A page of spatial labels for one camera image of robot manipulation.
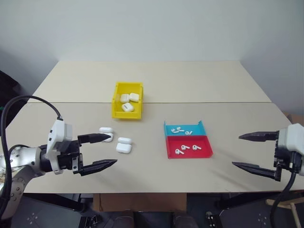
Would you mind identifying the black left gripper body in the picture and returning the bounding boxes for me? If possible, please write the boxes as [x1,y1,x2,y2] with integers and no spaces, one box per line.
[56,139,84,176]

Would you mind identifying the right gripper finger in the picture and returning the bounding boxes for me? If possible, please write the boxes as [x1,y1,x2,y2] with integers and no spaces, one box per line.
[232,161,282,182]
[238,131,279,143]

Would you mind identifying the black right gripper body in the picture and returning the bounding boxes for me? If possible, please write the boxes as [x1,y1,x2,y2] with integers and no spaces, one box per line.
[273,139,304,171]

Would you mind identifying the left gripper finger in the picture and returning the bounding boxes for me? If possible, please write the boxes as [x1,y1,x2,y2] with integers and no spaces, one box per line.
[77,133,111,146]
[80,158,118,177]

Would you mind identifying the white earbud case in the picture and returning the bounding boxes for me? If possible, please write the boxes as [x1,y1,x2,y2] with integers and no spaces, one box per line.
[98,127,115,143]
[115,137,133,154]

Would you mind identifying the yellow plastic bin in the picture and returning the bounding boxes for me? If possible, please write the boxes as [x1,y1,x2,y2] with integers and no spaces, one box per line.
[111,82,145,121]

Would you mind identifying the white earbud cases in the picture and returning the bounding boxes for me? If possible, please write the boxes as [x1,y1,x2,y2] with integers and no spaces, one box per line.
[121,102,134,113]

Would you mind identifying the black plate with white dots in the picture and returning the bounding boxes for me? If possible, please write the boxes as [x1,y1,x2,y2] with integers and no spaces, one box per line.
[16,196,83,228]
[218,201,304,228]

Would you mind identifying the red plastic tray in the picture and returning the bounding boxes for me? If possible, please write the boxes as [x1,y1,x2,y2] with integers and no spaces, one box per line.
[165,135,215,159]

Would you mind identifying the blue plastic tray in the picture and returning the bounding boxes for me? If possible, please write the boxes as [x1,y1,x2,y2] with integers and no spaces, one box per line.
[163,120,207,137]

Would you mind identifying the dark rounded shape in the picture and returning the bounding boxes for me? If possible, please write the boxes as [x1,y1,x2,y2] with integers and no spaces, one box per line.
[114,215,135,228]
[173,211,198,228]

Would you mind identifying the small black device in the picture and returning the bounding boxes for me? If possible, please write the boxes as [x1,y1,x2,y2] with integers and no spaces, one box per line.
[205,210,223,228]

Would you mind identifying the black bulky object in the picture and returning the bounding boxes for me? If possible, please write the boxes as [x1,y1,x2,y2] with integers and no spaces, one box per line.
[0,69,26,115]

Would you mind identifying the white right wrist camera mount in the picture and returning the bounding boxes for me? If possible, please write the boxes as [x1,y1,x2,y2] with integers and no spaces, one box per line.
[277,123,304,156]

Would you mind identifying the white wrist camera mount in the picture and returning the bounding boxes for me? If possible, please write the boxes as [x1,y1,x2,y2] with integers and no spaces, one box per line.
[46,120,73,176]
[277,123,304,156]

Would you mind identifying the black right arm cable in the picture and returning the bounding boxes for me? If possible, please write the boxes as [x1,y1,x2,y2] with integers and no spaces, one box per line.
[270,152,300,228]

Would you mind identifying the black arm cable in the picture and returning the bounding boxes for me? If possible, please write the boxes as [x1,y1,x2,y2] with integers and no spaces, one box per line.
[270,152,300,228]
[0,95,64,216]

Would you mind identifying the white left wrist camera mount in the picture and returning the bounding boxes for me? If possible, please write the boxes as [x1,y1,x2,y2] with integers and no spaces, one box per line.
[46,120,73,176]

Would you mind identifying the light wooden frame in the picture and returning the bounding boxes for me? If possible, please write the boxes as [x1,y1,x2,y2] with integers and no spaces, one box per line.
[265,197,304,224]

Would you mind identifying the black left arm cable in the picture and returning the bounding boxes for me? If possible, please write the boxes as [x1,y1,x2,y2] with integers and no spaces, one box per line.
[0,95,64,216]

